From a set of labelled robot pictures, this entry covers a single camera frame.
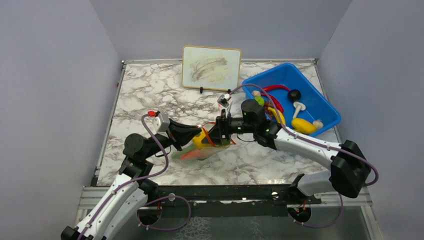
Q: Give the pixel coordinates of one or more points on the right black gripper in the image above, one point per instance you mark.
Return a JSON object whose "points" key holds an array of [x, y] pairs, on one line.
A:
{"points": [[218, 131]]}

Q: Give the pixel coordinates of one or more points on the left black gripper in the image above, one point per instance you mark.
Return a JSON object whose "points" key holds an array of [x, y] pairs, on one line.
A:
{"points": [[179, 134]]}

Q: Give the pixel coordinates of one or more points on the yellow bell pepper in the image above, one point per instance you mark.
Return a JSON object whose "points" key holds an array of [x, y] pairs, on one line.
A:
{"points": [[201, 141]]}

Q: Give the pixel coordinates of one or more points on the clear orange-zip plastic bag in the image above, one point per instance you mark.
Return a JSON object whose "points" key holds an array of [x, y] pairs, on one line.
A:
{"points": [[207, 135]]}

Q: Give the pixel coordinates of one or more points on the red chili pepper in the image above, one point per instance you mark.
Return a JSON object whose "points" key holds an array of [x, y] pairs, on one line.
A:
{"points": [[268, 104], [276, 87]]}

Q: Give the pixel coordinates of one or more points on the dark purple mushroom cap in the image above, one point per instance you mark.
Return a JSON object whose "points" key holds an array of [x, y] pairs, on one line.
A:
{"points": [[294, 95]]}

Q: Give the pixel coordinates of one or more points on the orange carrot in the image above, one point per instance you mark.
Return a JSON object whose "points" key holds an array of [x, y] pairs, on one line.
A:
{"points": [[197, 154]]}

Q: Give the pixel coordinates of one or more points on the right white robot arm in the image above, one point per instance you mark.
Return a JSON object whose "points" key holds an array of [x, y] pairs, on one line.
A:
{"points": [[346, 167]]}

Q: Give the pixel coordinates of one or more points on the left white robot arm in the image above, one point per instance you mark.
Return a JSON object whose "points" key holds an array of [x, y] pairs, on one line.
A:
{"points": [[132, 187]]}

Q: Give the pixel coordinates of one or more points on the green cabbage ball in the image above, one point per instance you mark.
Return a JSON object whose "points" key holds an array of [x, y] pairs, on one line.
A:
{"points": [[260, 100]]}

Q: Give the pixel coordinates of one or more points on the white garlic bulb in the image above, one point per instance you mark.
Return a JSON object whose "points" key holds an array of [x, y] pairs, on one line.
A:
{"points": [[256, 93]]}

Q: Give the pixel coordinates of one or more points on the yellow-framed whiteboard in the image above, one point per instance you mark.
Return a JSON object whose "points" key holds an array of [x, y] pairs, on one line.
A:
{"points": [[210, 68]]}

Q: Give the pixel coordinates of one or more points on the yellow banana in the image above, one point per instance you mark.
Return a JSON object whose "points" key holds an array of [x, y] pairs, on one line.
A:
{"points": [[279, 117]]}

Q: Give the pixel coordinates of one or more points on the blue plastic bin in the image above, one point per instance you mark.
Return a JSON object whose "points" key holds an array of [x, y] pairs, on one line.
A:
{"points": [[286, 85]]}

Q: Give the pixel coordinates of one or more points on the white garlic near mango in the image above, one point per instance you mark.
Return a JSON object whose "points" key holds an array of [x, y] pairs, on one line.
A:
{"points": [[318, 124]]}

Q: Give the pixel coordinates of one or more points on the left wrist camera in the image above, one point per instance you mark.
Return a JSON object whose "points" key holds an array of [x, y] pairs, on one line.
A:
{"points": [[161, 122]]}

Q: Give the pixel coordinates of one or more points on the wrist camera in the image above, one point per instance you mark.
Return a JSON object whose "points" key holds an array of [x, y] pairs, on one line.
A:
{"points": [[224, 100], [161, 122]]}

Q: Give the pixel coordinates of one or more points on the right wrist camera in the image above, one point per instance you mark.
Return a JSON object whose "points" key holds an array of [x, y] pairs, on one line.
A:
{"points": [[224, 100]]}

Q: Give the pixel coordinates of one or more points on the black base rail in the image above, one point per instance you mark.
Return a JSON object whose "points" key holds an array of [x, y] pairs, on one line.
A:
{"points": [[215, 201]]}

